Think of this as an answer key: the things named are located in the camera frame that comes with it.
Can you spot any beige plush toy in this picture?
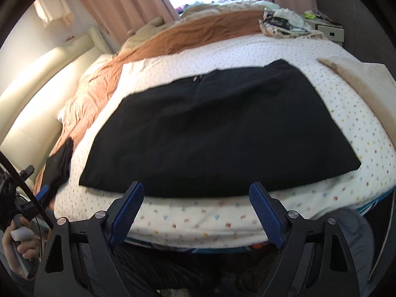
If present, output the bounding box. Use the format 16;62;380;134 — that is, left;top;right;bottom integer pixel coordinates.
119;16;174;53

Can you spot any white nightstand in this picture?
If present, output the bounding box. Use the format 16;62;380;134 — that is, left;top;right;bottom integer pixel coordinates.
311;9;345;42

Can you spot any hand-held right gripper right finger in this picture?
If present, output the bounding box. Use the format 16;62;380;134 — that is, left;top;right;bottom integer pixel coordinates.
249;181;362;297

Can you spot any beige folded cloth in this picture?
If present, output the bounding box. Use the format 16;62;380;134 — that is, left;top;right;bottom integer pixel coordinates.
317;56;396;144

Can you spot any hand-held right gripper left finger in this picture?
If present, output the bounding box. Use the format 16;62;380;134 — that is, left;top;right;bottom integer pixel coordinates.
33;181;145;297

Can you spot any white padded headboard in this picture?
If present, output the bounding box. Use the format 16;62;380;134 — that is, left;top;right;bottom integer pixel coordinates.
0;26;112;180

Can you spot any bed with dotted sheet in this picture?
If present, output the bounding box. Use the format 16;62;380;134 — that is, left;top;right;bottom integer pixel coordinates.
52;32;396;251

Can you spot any orange blanket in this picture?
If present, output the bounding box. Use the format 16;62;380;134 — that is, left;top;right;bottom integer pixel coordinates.
32;9;270;198

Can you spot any beige duvet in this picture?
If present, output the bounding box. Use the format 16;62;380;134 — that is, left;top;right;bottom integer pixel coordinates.
179;0;282;19

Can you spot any black cable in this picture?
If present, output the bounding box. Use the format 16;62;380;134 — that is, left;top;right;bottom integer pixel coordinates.
0;153;58;226

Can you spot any person's left hand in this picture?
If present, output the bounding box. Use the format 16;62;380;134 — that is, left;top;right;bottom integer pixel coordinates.
1;217;41;280

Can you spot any white hanging garment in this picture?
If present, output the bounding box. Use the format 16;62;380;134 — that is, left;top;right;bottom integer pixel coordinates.
32;0;75;27

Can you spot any black jacket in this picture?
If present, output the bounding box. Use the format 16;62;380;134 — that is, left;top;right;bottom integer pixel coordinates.
79;59;362;198

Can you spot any folded black garment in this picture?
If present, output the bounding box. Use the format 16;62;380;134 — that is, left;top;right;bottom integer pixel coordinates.
42;138;74;197

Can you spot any patterned cloth bag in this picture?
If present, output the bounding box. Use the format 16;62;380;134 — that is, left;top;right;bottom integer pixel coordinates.
259;8;325;39

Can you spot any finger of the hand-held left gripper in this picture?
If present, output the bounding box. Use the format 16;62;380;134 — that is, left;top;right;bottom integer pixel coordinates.
35;185;50;206

